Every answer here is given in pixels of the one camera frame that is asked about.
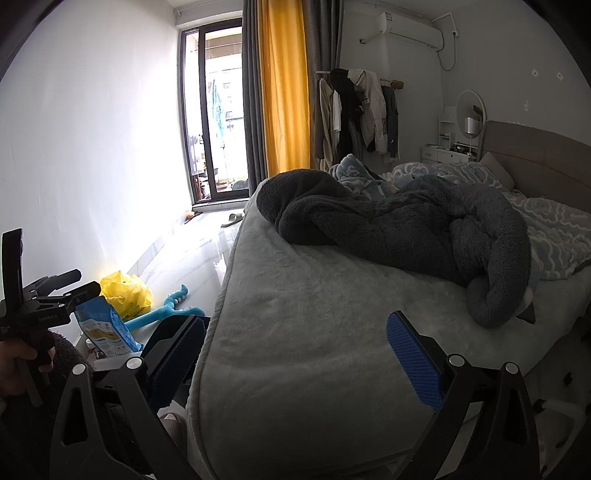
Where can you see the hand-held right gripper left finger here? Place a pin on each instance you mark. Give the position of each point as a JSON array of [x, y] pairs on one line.
[[178, 357]]

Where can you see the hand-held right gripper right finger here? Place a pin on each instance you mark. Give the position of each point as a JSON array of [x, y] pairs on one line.
[[415, 360]]

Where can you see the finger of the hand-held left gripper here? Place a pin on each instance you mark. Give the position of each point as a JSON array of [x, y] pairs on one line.
[[83, 291], [62, 279]]

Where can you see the blue and white pouch bag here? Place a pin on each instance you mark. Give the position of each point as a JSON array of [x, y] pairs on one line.
[[106, 330]]

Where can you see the person's left hand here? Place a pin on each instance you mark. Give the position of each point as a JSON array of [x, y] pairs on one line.
[[11, 374]]

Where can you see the yellow plastic bag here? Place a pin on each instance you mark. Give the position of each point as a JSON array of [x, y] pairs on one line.
[[124, 293]]

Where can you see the blue plush toy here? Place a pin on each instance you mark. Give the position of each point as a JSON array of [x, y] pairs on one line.
[[157, 316]]

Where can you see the person's grey fleece clothing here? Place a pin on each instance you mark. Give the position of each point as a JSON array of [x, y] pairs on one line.
[[67, 346]]

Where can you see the bed with pale grey sheet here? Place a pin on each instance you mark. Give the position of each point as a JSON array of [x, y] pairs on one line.
[[323, 346]]

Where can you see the small orange object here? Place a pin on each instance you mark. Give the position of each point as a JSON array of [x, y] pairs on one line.
[[191, 217]]

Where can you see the dark grey fleece blanket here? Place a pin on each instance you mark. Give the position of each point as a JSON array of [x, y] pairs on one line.
[[392, 226]]

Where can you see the grey slipper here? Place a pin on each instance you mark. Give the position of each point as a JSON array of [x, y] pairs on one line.
[[231, 220]]

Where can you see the blue cloud-print quilt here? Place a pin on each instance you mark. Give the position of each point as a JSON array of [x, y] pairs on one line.
[[554, 226]]

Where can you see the white dresser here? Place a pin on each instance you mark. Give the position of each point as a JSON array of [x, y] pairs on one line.
[[438, 154]]

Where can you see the beige pillow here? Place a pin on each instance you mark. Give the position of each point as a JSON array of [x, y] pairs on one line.
[[496, 168]]

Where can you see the black-framed sliding window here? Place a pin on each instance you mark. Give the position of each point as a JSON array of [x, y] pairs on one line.
[[217, 115]]

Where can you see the white desktop organizer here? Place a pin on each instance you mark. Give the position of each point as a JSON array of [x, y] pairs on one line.
[[447, 124]]

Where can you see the beige headboard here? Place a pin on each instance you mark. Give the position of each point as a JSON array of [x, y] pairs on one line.
[[540, 157]]

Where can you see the silver table lamp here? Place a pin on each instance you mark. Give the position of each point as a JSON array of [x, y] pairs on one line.
[[472, 125]]

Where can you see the grey jacket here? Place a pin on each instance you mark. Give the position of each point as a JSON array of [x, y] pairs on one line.
[[391, 120]]

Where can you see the white jacket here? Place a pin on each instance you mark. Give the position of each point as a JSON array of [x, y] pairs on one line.
[[374, 115]]

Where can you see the beige coat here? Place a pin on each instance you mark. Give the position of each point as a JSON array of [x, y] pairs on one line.
[[325, 120]]

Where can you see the grey curtain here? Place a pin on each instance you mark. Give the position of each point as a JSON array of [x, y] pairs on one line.
[[251, 92], [323, 37]]

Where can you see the white clothes rack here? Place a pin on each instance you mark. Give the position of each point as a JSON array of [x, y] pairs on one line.
[[396, 84]]

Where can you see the yellow curtain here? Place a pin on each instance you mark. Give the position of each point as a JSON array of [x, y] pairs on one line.
[[284, 92]]

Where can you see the white air conditioner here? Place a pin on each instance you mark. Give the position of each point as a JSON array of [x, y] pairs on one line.
[[408, 28]]

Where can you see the white plastic frame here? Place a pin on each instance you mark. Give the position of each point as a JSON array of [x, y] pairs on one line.
[[561, 406]]

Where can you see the round wall mirror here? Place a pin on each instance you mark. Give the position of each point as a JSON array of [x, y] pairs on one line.
[[466, 106]]

